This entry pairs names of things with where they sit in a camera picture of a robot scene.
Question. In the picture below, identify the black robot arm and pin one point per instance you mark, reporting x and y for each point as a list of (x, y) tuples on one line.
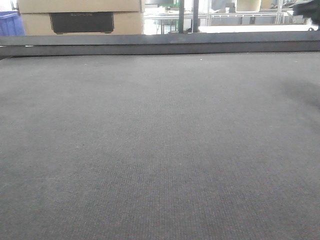
[(308, 9)]

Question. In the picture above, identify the dark grey table mat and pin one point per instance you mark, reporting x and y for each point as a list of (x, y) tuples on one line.
[(164, 147)]

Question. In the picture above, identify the left black vertical pole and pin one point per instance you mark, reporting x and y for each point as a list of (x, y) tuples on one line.
[(181, 17)]

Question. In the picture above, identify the black vertical pole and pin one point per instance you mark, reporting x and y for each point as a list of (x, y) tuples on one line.
[(181, 17), (195, 17)]

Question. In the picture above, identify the white background table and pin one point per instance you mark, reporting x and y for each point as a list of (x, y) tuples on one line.
[(258, 28)]

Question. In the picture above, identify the right black vertical pole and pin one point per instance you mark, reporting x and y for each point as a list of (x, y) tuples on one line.
[(195, 17)]

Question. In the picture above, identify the lower cardboard box black label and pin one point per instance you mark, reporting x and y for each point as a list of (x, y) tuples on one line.
[(125, 23)]

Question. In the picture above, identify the beige box on workbench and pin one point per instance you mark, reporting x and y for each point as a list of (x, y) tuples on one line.
[(242, 6)]

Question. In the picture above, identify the blue plastic crate background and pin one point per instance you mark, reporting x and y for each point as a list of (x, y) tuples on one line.
[(11, 23)]

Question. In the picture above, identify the upper cardboard box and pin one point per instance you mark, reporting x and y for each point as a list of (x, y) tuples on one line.
[(63, 6)]

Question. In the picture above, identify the aluminium frame workbench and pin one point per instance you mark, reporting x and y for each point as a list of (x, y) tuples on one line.
[(279, 16)]

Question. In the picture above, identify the dark grey table edge rail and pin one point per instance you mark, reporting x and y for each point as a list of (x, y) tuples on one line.
[(169, 44)]

